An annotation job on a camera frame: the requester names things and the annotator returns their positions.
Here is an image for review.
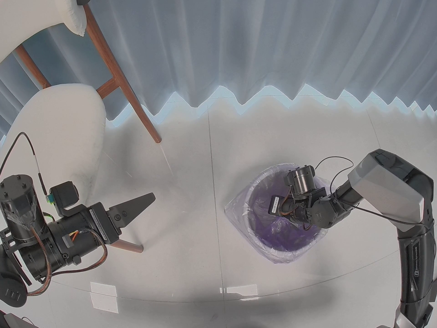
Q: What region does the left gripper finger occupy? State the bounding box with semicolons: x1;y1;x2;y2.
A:
108;192;156;232

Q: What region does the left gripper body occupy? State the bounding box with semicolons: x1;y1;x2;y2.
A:
45;202;124;268

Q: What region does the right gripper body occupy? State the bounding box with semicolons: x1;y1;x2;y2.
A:
270;196;298;223

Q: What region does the purple plastic bag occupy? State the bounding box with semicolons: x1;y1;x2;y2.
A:
224;163;333;264

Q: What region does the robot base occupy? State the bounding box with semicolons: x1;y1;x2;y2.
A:
0;310;412;328

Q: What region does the white cushioned wooden chair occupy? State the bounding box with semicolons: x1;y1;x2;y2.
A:
0;0;161;254

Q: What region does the pale blue curtain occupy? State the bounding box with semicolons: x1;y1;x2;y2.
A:
0;0;437;139

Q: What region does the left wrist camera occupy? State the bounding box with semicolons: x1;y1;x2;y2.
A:
47;181;86;218

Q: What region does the black cable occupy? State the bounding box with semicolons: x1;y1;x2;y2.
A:
315;156;427;225
0;132;48;197

